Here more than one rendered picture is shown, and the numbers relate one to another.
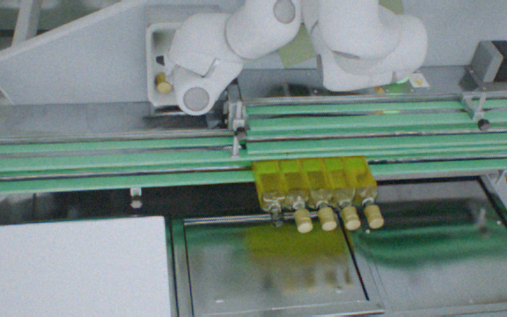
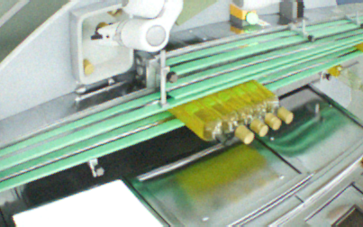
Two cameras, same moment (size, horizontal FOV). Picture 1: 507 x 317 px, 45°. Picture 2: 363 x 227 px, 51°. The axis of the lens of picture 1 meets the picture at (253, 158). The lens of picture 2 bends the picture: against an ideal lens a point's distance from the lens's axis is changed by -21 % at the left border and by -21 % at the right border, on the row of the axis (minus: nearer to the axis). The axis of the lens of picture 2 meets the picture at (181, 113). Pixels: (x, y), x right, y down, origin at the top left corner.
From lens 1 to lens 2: 0.49 m
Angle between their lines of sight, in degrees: 18
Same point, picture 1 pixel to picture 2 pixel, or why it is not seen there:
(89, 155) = (53, 140)
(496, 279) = (347, 134)
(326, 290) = (274, 180)
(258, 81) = not seen: hidden behind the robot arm
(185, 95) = (147, 34)
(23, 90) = not seen: outside the picture
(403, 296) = (313, 164)
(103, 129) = (54, 118)
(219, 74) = (170, 11)
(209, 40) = not seen: outside the picture
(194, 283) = (177, 215)
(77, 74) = (26, 83)
